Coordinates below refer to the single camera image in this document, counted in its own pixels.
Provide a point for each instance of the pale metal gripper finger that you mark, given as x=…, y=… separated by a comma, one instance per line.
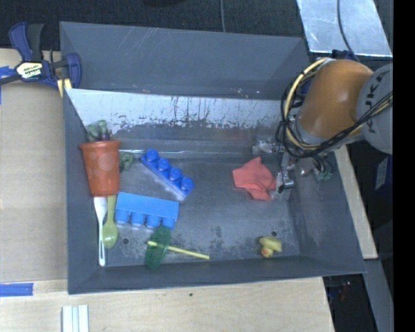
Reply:
x=264, y=146
x=285, y=182

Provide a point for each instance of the grey metal bin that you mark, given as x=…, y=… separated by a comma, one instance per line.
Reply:
x=221, y=216

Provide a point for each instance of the green and purple toy vegetable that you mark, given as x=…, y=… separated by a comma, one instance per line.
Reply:
x=97, y=130

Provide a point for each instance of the blue studded toy brick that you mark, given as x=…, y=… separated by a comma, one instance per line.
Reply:
x=145, y=206
x=167, y=171

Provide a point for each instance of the yellow rubber duck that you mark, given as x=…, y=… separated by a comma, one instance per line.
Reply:
x=270, y=246

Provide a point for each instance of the light green plastic spoon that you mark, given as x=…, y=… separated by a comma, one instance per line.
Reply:
x=109, y=232

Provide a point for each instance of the green disc on yellow stick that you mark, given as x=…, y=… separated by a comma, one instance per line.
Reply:
x=158, y=247

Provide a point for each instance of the orange dotted plastic cup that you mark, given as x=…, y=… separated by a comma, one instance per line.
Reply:
x=102, y=168

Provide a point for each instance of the orange cloth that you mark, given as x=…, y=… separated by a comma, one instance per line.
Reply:
x=254, y=180

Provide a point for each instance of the small green toy leaf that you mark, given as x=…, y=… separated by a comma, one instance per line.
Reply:
x=126, y=160

